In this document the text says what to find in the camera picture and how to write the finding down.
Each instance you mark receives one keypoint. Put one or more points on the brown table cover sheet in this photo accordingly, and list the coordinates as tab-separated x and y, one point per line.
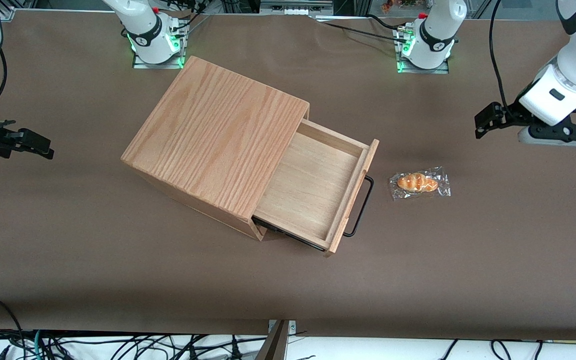
118	270

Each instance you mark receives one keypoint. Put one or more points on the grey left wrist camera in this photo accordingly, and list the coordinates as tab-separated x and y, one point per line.
560	136

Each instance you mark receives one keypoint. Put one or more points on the oak wooden drawer cabinet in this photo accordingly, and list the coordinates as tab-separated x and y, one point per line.
208	135

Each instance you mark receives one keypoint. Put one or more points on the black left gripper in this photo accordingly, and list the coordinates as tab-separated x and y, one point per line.
511	117

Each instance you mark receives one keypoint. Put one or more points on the plastic wrapped bread roll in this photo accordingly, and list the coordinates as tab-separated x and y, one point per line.
417	182

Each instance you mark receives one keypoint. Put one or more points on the light wooden drawer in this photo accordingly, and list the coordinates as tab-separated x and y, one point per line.
308	185

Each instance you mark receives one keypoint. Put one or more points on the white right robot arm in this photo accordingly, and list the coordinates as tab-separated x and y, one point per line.
148	30

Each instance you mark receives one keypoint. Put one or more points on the grey equipment box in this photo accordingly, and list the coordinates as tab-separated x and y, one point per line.
295	7

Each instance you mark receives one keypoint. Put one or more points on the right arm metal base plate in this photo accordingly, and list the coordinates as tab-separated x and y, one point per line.
143	65

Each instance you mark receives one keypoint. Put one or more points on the aluminium frame profile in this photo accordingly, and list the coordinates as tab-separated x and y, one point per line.
7	10

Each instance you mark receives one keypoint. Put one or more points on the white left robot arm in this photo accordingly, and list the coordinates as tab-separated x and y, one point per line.
438	30

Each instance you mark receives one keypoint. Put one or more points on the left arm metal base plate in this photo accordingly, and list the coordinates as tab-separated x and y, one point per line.
435	70

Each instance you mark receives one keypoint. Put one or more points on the silver bracket with brown strip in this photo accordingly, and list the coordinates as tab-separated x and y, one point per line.
275	345

